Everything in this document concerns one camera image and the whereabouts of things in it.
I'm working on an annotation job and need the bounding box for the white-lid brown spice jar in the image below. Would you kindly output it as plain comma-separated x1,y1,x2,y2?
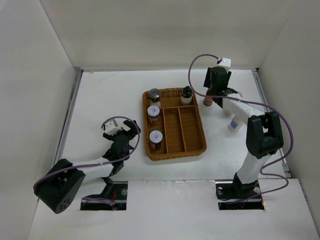
149,130,163,150

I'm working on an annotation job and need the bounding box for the orange-label spice jar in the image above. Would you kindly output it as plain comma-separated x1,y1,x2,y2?
147,105,160,124

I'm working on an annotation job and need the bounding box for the red ketchup bottle yellow cap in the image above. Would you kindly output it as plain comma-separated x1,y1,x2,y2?
203,89,213,106

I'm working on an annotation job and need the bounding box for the black-cap glass salt bottle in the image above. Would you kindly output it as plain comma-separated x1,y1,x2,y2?
180,86,193,106

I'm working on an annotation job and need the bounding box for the clear-cap salt grinder bottle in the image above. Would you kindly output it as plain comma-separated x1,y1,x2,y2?
148,88,161,108

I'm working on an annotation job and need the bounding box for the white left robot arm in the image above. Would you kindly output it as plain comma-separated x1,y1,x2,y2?
33,117,141,214

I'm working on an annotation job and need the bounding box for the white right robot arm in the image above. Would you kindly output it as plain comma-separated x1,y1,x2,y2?
203,66,284,198

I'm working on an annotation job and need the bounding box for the blue-label white granule bottle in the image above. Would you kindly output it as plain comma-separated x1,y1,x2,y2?
222,109,232,116

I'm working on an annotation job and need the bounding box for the brown wicker divided basket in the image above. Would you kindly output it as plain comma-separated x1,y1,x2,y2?
142,87,207,161

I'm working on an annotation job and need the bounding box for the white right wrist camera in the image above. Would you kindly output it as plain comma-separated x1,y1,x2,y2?
217,57,232,72

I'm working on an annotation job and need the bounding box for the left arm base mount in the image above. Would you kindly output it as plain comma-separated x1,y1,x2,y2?
80,178,128,211

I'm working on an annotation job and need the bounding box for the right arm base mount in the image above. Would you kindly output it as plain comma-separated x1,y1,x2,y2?
215,174,265,211

